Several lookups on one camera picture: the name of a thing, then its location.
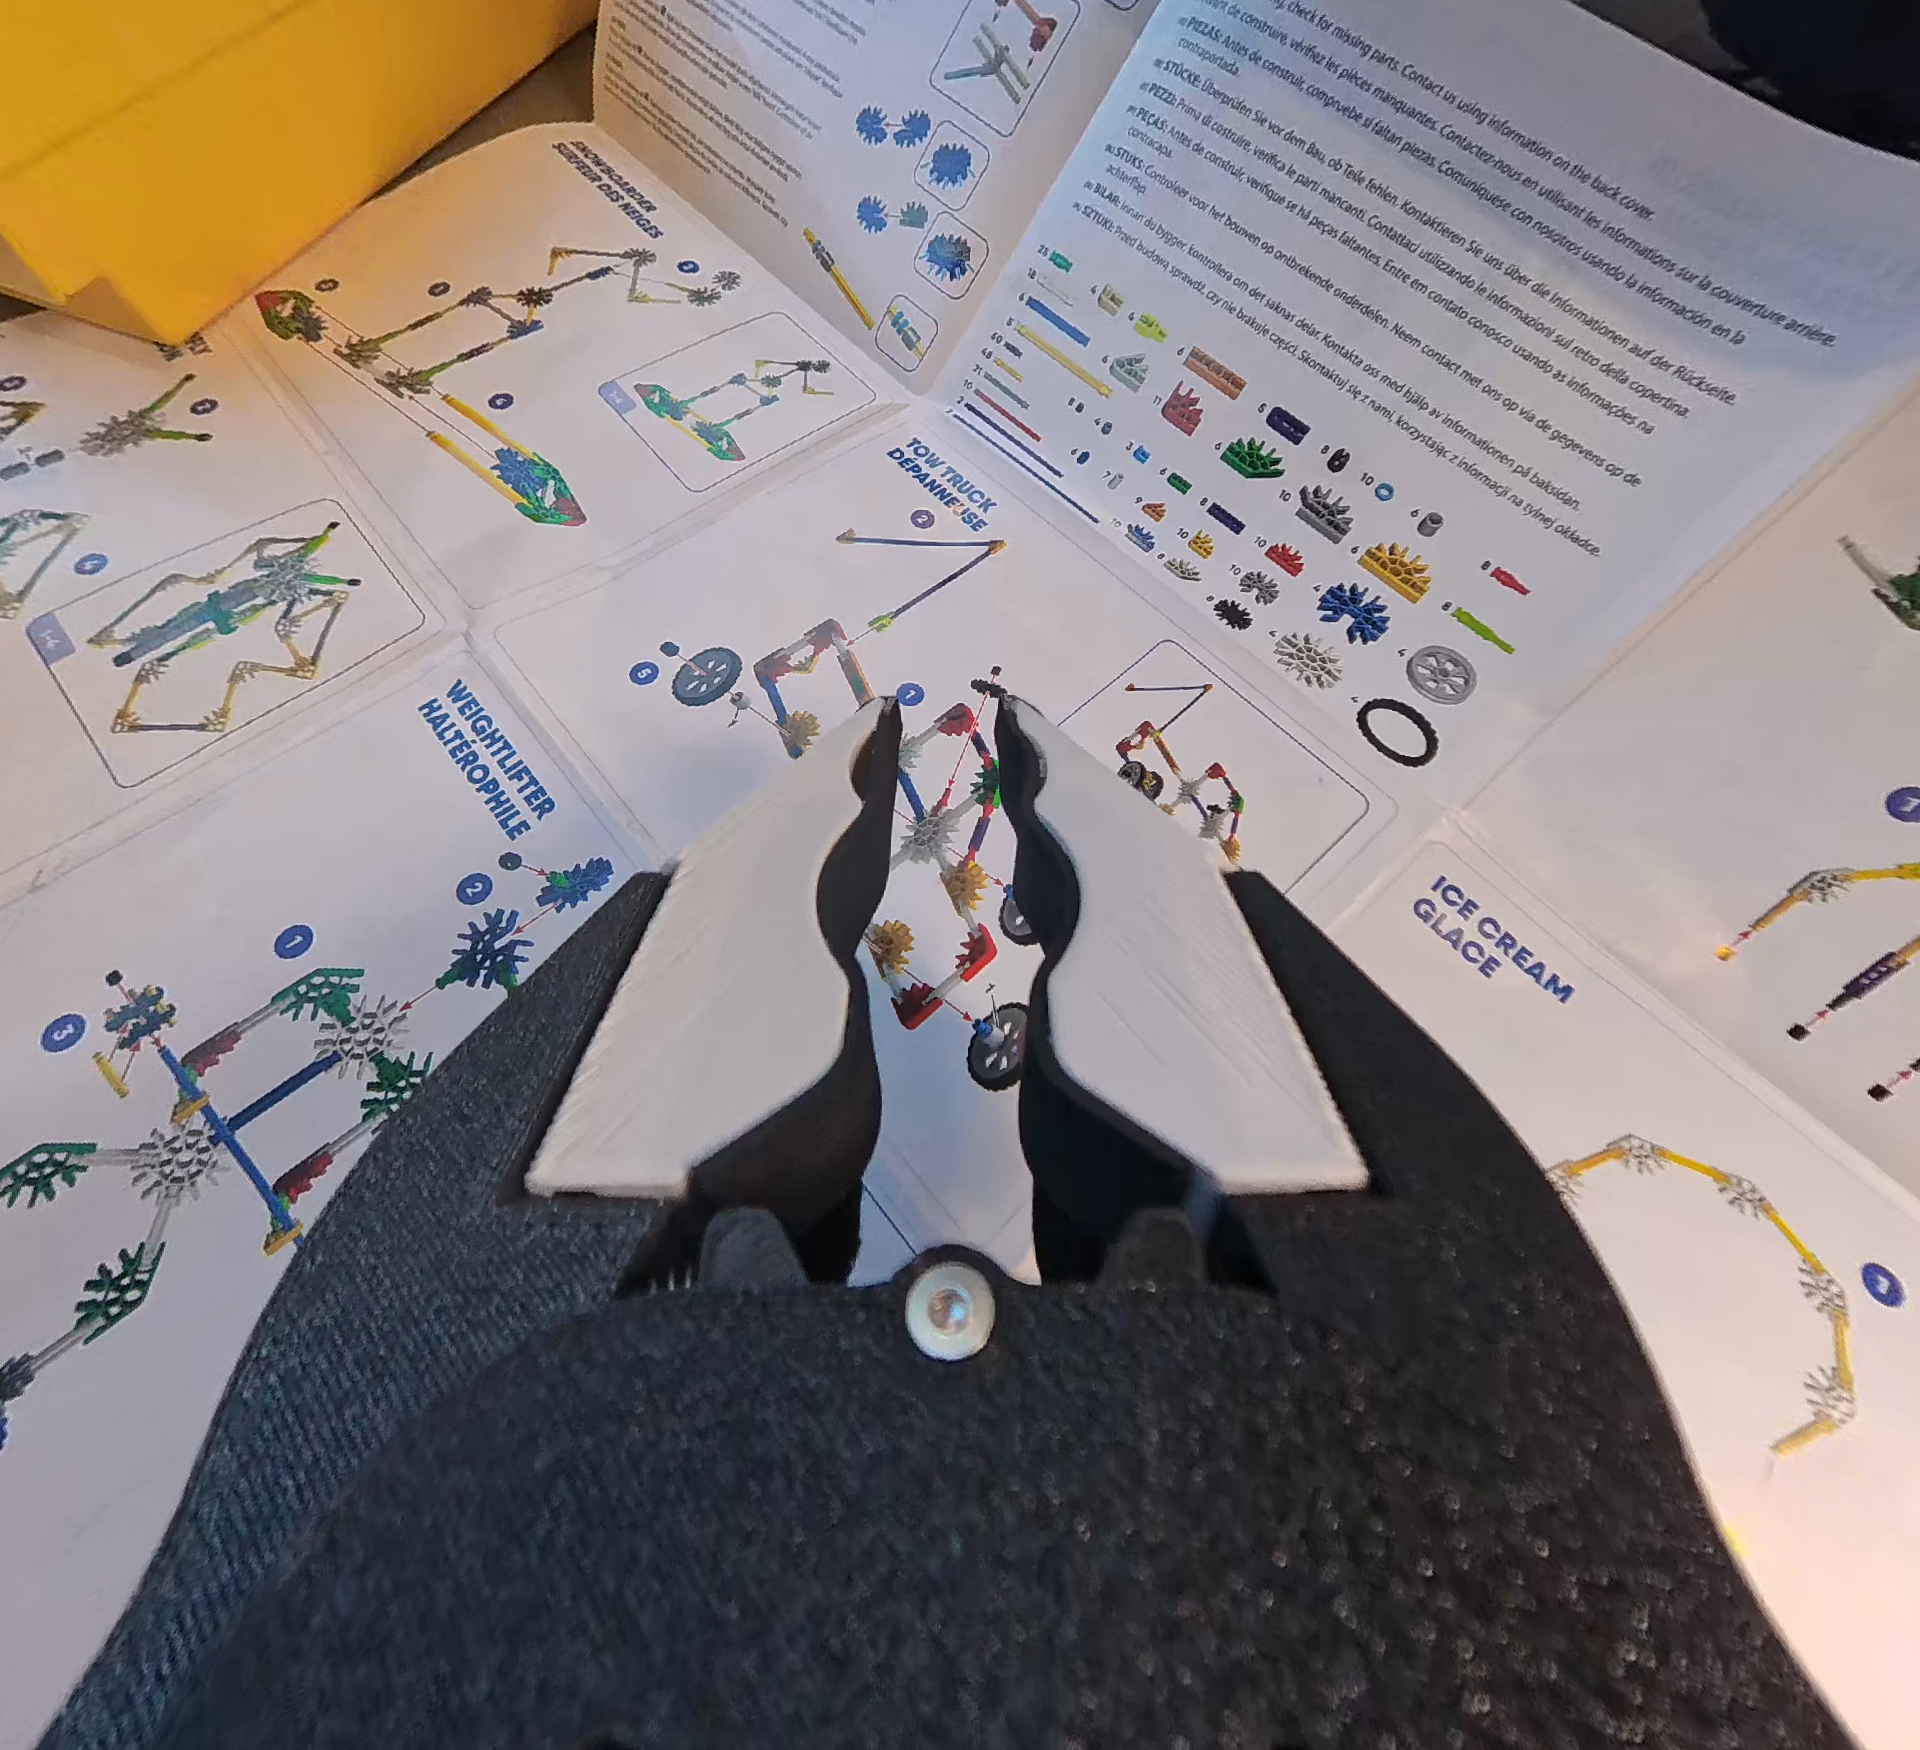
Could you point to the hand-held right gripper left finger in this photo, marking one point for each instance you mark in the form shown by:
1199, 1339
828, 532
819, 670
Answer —
691, 1031

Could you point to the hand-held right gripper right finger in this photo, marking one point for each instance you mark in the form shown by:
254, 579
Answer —
1200, 1031

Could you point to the white instruction sheet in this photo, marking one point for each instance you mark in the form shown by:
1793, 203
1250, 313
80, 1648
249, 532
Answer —
1350, 206

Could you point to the yellow plastic bin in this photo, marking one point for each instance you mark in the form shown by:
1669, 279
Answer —
225, 54

